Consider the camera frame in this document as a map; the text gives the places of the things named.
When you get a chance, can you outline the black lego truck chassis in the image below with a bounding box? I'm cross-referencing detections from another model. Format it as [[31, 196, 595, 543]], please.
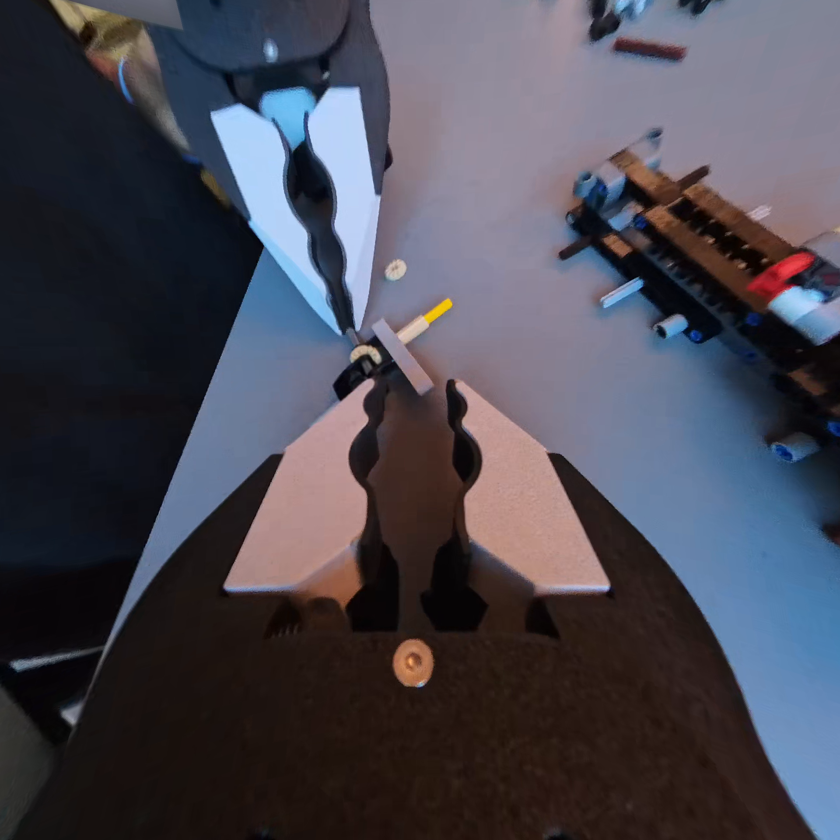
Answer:
[[558, 128, 840, 463]]

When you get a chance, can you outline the dark red axle piece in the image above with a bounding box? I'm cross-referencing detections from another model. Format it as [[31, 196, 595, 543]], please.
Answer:
[[613, 37, 688, 63]]

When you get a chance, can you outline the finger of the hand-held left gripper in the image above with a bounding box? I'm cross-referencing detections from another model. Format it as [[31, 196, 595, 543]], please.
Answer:
[[210, 105, 355, 336], [289, 85, 383, 332]]

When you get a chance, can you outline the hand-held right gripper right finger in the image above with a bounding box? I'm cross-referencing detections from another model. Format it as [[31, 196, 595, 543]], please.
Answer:
[[420, 378, 613, 632]]

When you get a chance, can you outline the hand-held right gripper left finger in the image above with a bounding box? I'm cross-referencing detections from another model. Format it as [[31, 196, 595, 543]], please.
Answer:
[[223, 378, 401, 632]]

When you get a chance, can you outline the small lego gear axle assembly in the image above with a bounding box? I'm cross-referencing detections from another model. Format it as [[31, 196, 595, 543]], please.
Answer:
[[331, 298, 454, 403]]

